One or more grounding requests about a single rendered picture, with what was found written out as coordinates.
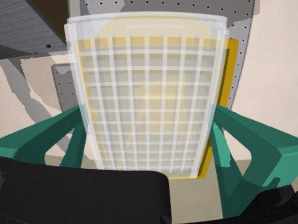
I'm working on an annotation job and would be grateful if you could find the yellow open bin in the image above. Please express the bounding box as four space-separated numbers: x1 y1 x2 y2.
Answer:
193 38 239 179

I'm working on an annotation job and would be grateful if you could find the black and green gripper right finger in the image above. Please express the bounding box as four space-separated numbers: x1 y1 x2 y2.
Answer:
209 104 298 218

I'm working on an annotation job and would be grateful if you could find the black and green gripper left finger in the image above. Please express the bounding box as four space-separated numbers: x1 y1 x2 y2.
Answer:
0 105 87 168

